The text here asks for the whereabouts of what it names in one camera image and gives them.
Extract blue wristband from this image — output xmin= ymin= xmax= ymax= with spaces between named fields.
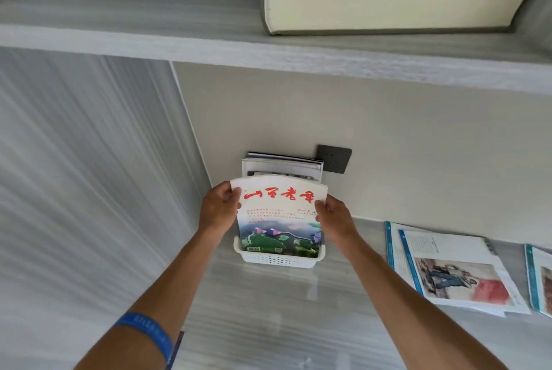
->
xmin=113 ymin=311 xmax=174 ymax=364

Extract white perforated plastic basket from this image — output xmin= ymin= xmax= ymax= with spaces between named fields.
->
xmin=232 ymin=234 xmax=327 ymax=269

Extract person's right hand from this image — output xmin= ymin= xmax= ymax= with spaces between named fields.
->
xmin=313 ymin=194 xmax=361 ymax=248

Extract blue-edged figure painting magazine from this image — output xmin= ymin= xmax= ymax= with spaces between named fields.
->
xmin=398 ymin=229 xmax=532 ymax=318

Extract grey wooden shelf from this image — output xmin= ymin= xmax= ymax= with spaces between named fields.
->
xmin=0 ymin=0 xmax=552 ymax=95

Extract dark wall socket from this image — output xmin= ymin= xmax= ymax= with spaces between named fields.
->
xmin=315 ymin=144 xmax=352 ymax=175

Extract blue-edged dark photo magazine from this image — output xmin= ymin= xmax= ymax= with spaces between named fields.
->
xmin=384 ymin=221 xmax=432 ymax=293
xmin=229 ymin=175 xmax=329 ymax=259

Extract blue-edged red painting magazine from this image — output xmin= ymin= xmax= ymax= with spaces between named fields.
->
xmin=524 ymin=244 xmax=552 ymax=319

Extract stack of magazines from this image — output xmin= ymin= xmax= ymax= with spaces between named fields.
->
xmin=241 ymin=151 xmax=324 ymax=183

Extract person's right forearm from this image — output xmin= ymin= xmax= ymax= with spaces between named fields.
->
xmin=343 ymin=234 xmax=509 ymax=370

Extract dark rectangular leaflet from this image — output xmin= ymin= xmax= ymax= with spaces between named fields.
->
xmin=165 ymin=330 xmax=185 ymax=370

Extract person's left hand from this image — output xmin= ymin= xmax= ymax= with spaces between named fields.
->
xmin=197 ymin=180 xmax=243 ymax=241

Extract person's left forearm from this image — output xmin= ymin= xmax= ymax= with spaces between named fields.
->
xmin=73 ymin=229 xmax=225 ymax=370

